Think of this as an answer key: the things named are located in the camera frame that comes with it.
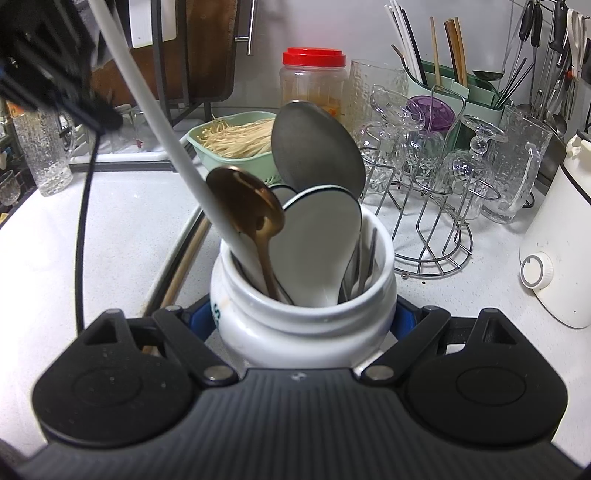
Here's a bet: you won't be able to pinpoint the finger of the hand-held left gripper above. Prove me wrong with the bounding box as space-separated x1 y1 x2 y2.
60 90 124 132

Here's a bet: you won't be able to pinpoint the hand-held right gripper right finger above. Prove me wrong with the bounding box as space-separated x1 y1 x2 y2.
360 298 518 386

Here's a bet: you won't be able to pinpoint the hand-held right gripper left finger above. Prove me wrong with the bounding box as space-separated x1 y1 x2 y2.
83 294 238 386

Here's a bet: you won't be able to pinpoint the wooden chopstick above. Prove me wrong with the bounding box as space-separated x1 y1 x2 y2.
157 217 212 319

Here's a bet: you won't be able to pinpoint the white ceramic jar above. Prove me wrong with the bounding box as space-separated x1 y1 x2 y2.
210 203 398 369

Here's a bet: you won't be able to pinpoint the black chopstick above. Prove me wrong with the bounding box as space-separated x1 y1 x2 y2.
75 126 101 326

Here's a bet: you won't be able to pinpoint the gold metal spoon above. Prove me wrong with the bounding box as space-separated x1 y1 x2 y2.
205 166 286 301

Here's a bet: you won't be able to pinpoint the large metal spoon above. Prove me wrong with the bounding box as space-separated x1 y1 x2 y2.
271 100 365 199

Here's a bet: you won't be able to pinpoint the row of hanging utensils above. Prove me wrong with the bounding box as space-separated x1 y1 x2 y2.
501 0 591 137

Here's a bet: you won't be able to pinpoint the clear drinking glass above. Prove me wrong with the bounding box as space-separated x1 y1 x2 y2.
134 111 155 151
113 105 136 153

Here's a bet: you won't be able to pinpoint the black metal dish rack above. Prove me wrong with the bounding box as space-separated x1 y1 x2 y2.
92 0 218 127

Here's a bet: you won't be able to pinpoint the white cutting board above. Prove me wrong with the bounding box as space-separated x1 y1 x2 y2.
129 0 178 49

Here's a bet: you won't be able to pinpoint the small glass goblet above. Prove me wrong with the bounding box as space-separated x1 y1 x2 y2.
0 170 21 207

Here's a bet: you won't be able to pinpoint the green plastic basket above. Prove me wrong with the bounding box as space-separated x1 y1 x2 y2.
187 111 282 185

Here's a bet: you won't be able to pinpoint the wooden cutting board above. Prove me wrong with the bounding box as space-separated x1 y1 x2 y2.
95 0 238 104

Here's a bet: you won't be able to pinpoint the bundle of dry noodles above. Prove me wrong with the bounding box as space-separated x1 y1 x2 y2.
198 116 276 158

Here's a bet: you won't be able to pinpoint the white electric kettle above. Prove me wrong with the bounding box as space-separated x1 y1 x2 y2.
519 131 591 329

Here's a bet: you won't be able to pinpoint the large textured glass mug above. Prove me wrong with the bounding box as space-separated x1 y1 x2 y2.
480 105 555 225

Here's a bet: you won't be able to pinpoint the crystal stemmed goblet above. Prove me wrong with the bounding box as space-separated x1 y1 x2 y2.
438 115 507 221
355 87 426 197

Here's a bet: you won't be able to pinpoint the purple lidded cup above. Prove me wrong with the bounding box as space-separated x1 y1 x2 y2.
409 95 456 134

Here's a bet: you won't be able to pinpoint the plastic jar red lid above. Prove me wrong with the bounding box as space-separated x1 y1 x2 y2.
279 47 348 123

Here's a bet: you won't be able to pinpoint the tall textured glass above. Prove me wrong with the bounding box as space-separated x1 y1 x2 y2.
346 60 409 139

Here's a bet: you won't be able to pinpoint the green chopstick holder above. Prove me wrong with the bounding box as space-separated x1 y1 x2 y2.
406 60 509 121

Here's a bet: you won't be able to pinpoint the bunch of assorted chopsticks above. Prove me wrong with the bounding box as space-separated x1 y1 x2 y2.
388 0 469 88

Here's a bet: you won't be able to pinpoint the wire glass rack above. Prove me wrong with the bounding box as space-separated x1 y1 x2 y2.
360 85 474 278

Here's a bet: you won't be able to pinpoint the metal bar handle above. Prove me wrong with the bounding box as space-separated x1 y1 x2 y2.
233 0 258 57

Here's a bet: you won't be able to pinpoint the white handled scissors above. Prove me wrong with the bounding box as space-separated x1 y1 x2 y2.
564 8 588 83

